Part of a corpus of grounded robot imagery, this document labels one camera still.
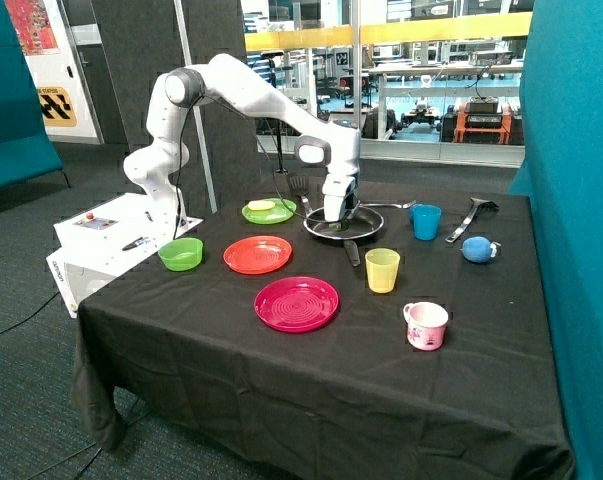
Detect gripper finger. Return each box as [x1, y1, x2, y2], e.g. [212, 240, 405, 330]
[344, 197, 360, 222]

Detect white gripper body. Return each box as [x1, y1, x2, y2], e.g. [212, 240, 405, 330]
[322, 175, 356, 222]

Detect yellow toy vegetable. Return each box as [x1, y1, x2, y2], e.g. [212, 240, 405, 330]
[247, 199, 276, 211]

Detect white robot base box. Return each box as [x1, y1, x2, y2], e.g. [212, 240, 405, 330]
[46, 193, 201, 318]

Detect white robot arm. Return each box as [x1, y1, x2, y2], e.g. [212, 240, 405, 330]
[124, 54, 361, 226]

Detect black frying pan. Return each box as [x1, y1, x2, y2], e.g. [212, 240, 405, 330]
[303, 207, 385, 267]

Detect black slotted spatula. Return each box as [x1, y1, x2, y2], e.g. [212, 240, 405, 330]
[286, 173, 313, 216]

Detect green plastic plate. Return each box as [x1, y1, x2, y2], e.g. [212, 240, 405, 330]
[241, 198, 297, 225]

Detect metal serving fork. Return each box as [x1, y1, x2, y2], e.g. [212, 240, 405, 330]
[360, 200, 417, 210]

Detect yellow plastic cup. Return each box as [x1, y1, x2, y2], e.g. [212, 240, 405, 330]
[365, 248, 401, 294]

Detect blue plastic cup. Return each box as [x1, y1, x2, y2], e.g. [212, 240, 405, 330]
[409, 204, 442, 241]

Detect orange plastic plate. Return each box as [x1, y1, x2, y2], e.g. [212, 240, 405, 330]
[223, 235, 293, 275]

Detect pink plastic plate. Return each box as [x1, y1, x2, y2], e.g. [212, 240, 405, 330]
[254, 276, 340, 334]

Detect black tablecloth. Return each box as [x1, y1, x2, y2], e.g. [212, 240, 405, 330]
[71, 180, 576, 479]

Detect blue round sponge brush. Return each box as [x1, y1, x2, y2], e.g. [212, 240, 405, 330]
[461, 236, 501, 264]

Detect pink printed mug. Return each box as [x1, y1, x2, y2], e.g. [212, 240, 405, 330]
[403, 302, 449, 351]

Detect green plastic bowl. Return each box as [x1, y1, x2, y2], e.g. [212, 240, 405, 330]
[158, 237, 204, 272]

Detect yellow black sign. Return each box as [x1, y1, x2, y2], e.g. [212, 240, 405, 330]
[37, 86, 77, 128]

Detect teal sofa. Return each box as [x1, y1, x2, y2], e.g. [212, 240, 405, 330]
[0, 1, 64, 189]

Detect red poster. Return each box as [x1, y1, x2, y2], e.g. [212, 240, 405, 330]
[4, 0, 60, 56]

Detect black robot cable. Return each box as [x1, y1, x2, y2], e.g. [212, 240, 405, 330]
[121, 94, 327, 252]

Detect teal partition wall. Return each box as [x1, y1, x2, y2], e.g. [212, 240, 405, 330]
[510, 1, 603, 479]

